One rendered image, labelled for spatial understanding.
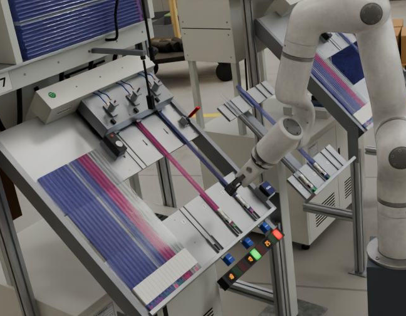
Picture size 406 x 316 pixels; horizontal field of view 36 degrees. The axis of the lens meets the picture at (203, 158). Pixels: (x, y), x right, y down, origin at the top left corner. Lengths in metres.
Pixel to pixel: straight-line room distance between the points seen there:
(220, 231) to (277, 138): 0.43
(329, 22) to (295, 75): 0.17
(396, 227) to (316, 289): 1.21
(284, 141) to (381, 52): 0.35
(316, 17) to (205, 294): 1.30
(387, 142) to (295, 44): 0.36
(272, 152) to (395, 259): 0.49
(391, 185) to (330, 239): 1.63
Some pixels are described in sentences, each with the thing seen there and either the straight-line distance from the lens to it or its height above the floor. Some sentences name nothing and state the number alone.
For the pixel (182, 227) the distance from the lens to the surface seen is 1.98.
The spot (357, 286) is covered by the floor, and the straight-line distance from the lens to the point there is 3.06.
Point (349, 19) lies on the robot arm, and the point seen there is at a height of 1.44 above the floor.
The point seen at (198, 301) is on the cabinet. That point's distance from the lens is 2.52.
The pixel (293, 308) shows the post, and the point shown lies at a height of 0.06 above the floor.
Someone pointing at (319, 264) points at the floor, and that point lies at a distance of 3.21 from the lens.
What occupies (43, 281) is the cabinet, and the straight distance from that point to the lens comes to 2.26.
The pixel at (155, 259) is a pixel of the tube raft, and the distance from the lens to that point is 1.87.
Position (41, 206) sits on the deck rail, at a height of 1.00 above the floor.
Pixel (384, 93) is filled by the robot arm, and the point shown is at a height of 1.22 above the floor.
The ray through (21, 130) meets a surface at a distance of 1.99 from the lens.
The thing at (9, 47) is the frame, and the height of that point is 1.44.
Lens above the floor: 1.77
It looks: 23 degrees down
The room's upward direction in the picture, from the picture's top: 8 degrees counter-clockwise
